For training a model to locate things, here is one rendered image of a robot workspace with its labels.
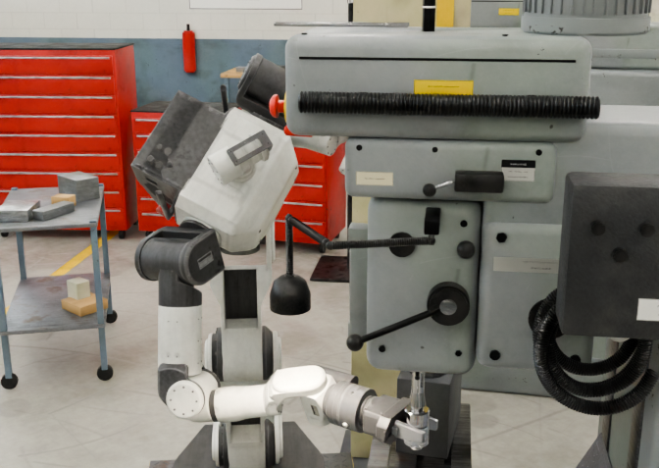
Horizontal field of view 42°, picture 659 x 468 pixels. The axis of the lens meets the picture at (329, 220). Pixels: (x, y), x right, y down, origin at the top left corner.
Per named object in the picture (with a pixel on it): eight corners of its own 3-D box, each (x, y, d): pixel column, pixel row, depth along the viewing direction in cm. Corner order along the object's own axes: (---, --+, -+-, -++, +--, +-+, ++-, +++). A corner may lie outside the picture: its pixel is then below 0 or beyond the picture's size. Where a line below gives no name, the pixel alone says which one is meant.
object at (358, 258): (347, 338, 159) (347, 228, 153) (350, 330, 162) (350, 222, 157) (369, 339, 158) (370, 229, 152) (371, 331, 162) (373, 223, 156)
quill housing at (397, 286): (364, 375, 151) (365, 196, 142) (375, 328, 171) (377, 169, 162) (475, 382, 148) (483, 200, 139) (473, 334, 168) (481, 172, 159)
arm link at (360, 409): (385, 414, 159) (331, 396, 165) (384, 460, 162) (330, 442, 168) (418, 388, 169) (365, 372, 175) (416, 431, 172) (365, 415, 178)
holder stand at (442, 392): (394, 451, 199) (396, 372, 193) (412, 407, 219) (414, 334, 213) (447, 459, 195) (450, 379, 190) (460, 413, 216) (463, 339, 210)
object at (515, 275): (476, 371, 145) (482, 222, 138) (474, 316, 169) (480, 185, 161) (592, 378, 143) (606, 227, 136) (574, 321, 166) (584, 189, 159)
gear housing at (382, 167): (343, 198, 141) (343, 137, 138) (360, 167, 164) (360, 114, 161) (555, 206, 136) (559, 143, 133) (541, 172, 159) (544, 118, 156)
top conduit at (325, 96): (297, 115, 133) (297, 92, 132) (302, 111, 137) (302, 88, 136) (599, 121, 127) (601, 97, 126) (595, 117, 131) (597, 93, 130)
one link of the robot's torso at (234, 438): (215, 444, 258) (205, 320, 232) (281, 442, 259) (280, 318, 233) (213, 486, 245) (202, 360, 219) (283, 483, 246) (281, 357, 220)
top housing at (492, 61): (282, 137, 138) (281, 33, 134) (310, 112, 163) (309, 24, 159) (587, 145, 132) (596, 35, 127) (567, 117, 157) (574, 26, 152)
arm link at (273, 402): (324, 386, 169) (257, 393, 172) (333, 416, 175) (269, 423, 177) (326, 361, 174) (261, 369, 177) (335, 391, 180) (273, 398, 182)
